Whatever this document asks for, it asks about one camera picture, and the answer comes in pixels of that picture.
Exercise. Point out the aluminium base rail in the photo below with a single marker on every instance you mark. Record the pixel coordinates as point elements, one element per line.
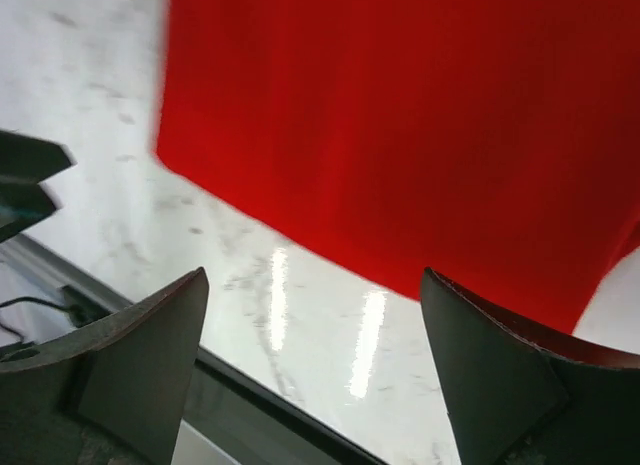
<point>44,296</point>

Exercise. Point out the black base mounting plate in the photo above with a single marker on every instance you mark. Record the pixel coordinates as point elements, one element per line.
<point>251,425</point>

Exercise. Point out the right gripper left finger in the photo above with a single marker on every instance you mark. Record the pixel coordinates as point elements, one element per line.
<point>111,392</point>

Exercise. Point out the red t shirt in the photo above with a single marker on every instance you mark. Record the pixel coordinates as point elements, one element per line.
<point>495,141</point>

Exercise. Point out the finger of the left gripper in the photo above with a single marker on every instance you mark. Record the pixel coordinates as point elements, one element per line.
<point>30,159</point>
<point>24,203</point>

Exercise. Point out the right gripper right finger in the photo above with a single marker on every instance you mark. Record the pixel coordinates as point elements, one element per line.
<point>519,392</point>

